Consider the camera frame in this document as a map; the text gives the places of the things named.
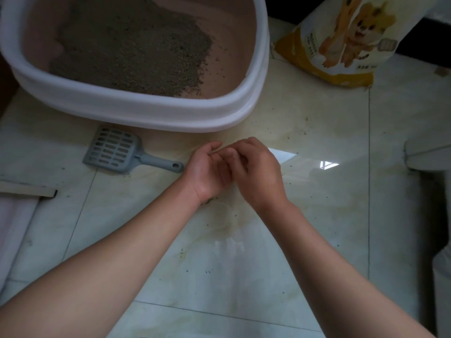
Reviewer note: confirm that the person's left hand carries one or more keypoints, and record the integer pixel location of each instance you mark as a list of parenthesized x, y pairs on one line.
[(202, 172)]

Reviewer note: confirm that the person's right hand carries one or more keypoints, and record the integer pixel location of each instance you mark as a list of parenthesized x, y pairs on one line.
[(257, 172)]

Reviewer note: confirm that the person's left thumb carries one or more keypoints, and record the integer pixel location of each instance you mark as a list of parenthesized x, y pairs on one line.
[(208, 148)]

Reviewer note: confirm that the person's right fingers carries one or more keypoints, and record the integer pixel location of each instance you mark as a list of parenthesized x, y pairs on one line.
[(230, 153)]

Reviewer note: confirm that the person's left forearm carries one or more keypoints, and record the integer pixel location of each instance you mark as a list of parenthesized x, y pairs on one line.
[(105, 271)]

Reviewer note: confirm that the person's right forearm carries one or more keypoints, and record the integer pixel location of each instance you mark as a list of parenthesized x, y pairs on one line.
[(324, 274)]

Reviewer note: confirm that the white and pink litter box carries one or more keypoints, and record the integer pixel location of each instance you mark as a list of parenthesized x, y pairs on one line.
[(243, 102)]

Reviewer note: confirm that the grey slotted litter scoop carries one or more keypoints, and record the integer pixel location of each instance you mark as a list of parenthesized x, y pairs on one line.
[(112, 149)]

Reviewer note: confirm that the grey cat litter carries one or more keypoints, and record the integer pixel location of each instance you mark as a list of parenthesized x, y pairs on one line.
[(134, 45)]

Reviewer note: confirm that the yellow and white litter bag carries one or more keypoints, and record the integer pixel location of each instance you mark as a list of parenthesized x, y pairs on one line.
[(348, 38)]

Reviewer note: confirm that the white toilet base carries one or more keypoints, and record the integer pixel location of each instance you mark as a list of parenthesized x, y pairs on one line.
[(431, 207)]

